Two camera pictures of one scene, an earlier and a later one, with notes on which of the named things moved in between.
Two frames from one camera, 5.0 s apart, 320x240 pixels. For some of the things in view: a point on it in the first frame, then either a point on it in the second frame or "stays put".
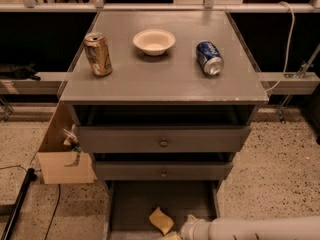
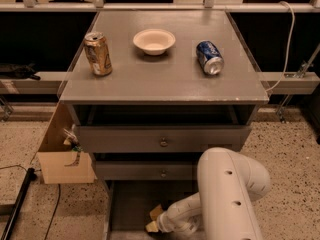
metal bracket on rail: (303, 70) stays put
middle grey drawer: (167, 170) stays put
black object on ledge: (16, 71) stays put
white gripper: (192, 230) → (164, 222)
